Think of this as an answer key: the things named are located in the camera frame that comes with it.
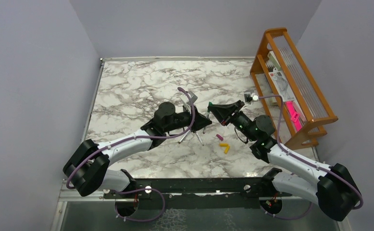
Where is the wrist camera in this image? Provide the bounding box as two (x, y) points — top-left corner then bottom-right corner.
(244, 91), (259, 103)
(179, 91), (198, 112)

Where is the orange wooden rack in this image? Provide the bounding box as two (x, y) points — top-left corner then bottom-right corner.
(249, 27), (338, 150)

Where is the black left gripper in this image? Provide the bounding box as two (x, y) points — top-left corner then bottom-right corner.
(163, 103), (211, 132)

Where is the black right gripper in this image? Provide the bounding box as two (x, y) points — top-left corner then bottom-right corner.
(208, 101), (256, 142)

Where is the black mounting rail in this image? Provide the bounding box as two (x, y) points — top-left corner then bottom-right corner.
(103, 177), (290, 210)

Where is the white packaged item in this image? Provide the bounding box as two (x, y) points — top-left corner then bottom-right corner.
(266, 51), (296, 102)

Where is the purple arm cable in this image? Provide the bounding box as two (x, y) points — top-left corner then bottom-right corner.
(257, 94), (364, 220)
(66, 87), (197, 223)

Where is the magenta pen cap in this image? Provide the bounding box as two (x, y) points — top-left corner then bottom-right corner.
(216, 134), (224, 141)

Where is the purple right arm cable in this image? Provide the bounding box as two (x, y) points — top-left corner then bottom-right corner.
(257, 94), (364, 220)

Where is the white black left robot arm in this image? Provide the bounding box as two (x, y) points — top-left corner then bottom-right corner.
(62, 102), (212, 198)

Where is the pink packaged item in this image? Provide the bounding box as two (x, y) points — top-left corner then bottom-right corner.
(285, 101), (302, 131)

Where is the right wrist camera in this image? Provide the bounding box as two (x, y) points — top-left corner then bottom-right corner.
(244, 91), (259, 103)

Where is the aluminium frame rail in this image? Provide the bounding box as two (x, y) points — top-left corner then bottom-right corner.
(58, 177), (342, 202)

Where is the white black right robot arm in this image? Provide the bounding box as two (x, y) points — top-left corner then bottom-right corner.
(208, 100), (364, 221)

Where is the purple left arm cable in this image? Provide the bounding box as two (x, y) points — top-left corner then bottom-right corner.
(66, 87), (197, 223)

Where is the white marker pen green end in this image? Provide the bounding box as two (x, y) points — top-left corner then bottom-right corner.
(194, 132), (204, 146)

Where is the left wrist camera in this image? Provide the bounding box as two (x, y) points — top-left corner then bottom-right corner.
(179, 91), (198, 112)

